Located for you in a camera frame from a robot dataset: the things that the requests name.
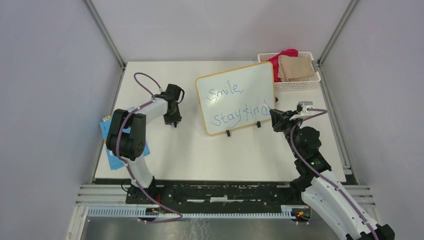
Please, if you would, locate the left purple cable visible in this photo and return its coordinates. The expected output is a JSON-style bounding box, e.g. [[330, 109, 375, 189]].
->
[[116, 72, 184, 223]]

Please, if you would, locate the white plastic basket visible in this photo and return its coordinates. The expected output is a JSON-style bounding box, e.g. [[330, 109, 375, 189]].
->
[[257, 51, 321, 92]]

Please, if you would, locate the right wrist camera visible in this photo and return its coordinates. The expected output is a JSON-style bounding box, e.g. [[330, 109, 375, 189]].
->
[[296, 101, 314, 119]]

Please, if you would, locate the beige cloth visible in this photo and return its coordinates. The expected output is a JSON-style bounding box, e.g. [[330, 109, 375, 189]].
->
[[277, 55, 315, 82]]

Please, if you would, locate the red cloth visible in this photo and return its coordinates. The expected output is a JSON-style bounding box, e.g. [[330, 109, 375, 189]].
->
[[267, 48, 299, 83]]

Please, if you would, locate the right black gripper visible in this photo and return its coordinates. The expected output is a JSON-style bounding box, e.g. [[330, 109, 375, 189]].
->
[[269, 109, 304, 157]]

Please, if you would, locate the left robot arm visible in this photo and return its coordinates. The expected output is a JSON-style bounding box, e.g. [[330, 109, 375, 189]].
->
[[105, 84, 185, 204]]

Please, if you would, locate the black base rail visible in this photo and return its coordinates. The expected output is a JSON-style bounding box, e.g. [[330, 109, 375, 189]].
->
[[125, 179, 312, 218]]

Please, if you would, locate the yellow framed whiteboard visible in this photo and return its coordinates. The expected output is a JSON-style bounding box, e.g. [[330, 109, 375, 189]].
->
[[195, 61, 276, 136]]

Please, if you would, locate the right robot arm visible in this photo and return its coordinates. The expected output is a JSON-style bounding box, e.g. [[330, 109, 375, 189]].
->
[[268, 105, 395, 240]]

